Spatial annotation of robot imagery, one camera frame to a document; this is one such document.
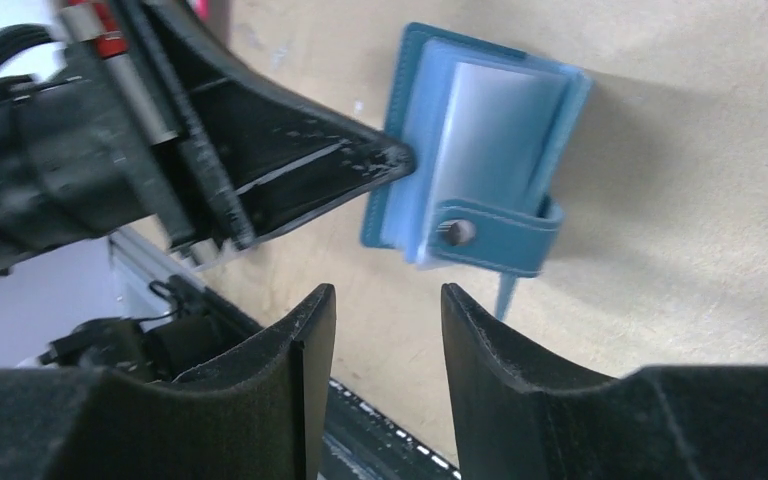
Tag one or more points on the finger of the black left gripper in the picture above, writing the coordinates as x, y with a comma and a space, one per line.
247, 159

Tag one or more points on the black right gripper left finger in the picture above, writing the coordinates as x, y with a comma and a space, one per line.
257, 411

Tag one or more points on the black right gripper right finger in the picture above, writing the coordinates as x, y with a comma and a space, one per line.
521, 411

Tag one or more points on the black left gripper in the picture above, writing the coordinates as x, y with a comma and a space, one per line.
97, 130

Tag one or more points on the blue leather card holder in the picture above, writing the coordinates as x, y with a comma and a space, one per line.
488, 125

